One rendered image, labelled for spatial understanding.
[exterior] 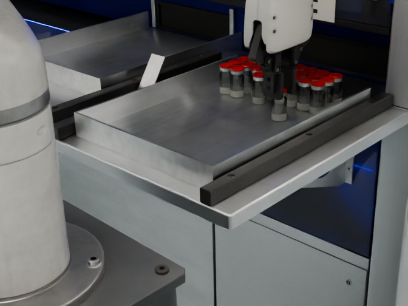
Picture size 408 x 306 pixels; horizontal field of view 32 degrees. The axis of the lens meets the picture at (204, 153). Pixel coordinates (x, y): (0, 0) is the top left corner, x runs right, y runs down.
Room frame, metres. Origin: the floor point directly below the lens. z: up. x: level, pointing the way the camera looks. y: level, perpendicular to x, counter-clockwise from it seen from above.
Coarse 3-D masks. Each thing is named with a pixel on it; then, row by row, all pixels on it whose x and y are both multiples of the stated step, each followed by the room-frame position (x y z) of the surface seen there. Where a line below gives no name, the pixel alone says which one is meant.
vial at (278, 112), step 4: (284, 96) 0.94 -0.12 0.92; (272, 100) 0.94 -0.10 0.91; (276, 100) 0.94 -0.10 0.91; (280, 100) 0.94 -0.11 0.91; (284, 100) 0.94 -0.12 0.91; (272, 104) 0.94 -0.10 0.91; (276, 104) 0.94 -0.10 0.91; (280, 104) 0.94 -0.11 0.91; (284, 104) 0.94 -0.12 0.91; (272, 108) 0.94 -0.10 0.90; (276, 108) 0.94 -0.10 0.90; (280, 108) 0.94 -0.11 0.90; (284, 108) 0.94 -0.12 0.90; (272, 112) 0.94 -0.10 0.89; (276, 112) 0.94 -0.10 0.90; (280, 112) 0.94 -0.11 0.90; (284, 112) 0.94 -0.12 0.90; (272, 116) 0.94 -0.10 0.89; (276, 116) 0.94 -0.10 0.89; (280, 116) 0.94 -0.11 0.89; (284, 116) 0.94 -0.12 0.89; (276, 120) 0.94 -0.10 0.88; (280, 120) 0.94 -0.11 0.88; (284, 120) 0.94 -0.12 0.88
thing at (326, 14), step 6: (318, 0) 1.08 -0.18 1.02; (324, 0) 1.08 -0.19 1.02; (330, 0) 1.07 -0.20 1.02; (318, 6) 1.08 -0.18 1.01; (324, 6) 1.08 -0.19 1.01; (330, 6) 1.07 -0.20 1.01; (318, 12) 1.08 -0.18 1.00; (324, 12) 1.07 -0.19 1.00; (330, 12) 1.07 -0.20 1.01; (318, 18) 1.08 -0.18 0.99; (324, 18) 1.07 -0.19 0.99; (330, 18) 1.07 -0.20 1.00
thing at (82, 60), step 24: (96, 24) 1.38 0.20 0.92; (120, 24) 1.42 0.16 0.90; (144, 24) 1.46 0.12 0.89; (48, 48) 1.29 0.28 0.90; (72, 48) 1.33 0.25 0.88; (96, 48) 1.33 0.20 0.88; (120, 48) 1.32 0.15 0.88; (144, 48) 1.32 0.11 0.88; (168, 48) 1.31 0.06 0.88; (192, 48) 1.20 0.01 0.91; (216, 48) 1.24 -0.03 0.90; (240, 48) 1.29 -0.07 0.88; (48, 72) 1.15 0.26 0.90; (72, 72) 1.10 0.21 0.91; (96, 72) 1.18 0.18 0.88; (120, 72) 1.08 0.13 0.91
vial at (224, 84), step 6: (222, 66) 1.05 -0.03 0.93; (228, 66) 1.05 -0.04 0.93; (222, 72) 1.06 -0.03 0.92; (228, 72) 1.05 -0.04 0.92; (222, 78) 1.05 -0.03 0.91; (228, 78) 1.05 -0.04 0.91; (222, 84) 1.05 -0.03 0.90; (228, 84) 1.05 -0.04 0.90; (222, 90) 1.05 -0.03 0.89; (228, 90) 1.05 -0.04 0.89
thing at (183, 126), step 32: (128, 96) 0.98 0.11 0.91; (160, 96) 1.02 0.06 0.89; (192, 96) 1.05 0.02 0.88; (224, 96) 1.05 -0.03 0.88; (352, 96) 0.94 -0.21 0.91; (96, 128) 0.88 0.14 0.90; (128, 128) 0.93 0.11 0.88; (160, 128) 0.93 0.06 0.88; (192, 128) 0.92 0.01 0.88; (224, 128) 0.92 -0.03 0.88; (256, 128) 0.92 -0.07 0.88; (288, 128) 0.84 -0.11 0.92; (160, 160) 0.79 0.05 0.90; (192, 160) 0.75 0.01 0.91; (224, 160) 0.75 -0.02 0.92
